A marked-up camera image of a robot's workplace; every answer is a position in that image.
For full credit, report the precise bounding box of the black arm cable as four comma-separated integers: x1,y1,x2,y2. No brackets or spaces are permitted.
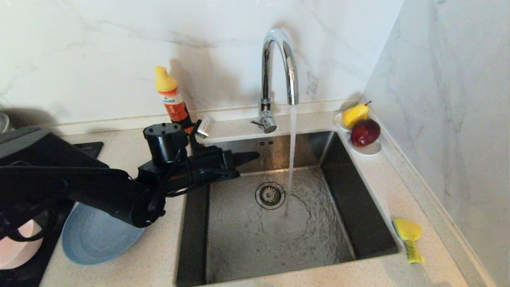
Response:
147,147,200,214

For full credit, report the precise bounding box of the yellow green sponge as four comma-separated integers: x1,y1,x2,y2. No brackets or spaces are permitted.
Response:
392,218,426,264

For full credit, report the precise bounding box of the black induction cooktop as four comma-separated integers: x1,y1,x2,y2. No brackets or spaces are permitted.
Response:
0,142,104,287

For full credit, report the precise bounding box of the blue round plate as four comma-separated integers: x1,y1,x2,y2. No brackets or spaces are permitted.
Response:
61,202,146,265

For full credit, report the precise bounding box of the pink bowl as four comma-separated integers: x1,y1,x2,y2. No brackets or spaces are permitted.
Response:
0,218,43,270

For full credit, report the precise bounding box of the orange dish soap bottle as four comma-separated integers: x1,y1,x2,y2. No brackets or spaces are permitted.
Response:
154,66,195,135

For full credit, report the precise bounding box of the white fruit dish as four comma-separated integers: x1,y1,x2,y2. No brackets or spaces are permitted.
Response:
334,112,382,156

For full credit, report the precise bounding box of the metal sink drain strainer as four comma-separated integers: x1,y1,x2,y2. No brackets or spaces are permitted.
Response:
255,182,286,210

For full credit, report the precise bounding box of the running water stream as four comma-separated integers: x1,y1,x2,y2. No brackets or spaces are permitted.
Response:
284,104,298,216

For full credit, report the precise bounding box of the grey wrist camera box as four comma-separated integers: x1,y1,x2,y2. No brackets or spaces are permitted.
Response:
195,116,216,139

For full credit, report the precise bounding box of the yellow pear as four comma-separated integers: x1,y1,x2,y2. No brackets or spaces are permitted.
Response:
342,100,372,129

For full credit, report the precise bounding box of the red apple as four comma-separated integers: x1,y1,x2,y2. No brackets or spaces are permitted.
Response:
350,118,381,147

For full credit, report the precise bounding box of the stainless steel sink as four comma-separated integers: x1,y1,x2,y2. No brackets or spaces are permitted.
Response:
175,130,401,287

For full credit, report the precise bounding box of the chrome faucet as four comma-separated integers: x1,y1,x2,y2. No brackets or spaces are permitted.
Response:
249,27,300,134

